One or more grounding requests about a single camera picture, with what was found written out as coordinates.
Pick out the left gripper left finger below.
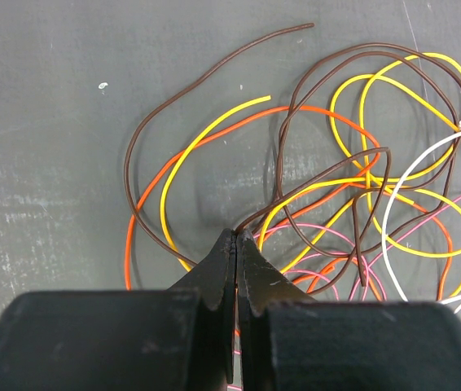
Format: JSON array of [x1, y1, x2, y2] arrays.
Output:
[[169, 229, 236, 383]]

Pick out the pink wire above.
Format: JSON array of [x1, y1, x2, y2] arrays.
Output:
[[230, 193, 461, 391]]

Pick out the yellow wire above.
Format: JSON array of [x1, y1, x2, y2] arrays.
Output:
[[160, 52, 461, 301]]

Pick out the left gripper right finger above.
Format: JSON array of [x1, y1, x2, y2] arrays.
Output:
[[236, 230, 314, 387]]

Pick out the white wire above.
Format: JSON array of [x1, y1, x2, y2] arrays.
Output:
[[381, 130, 461, 350]]

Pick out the brown wire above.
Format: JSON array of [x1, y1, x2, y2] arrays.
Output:
[[123, 23, 461, 295]]

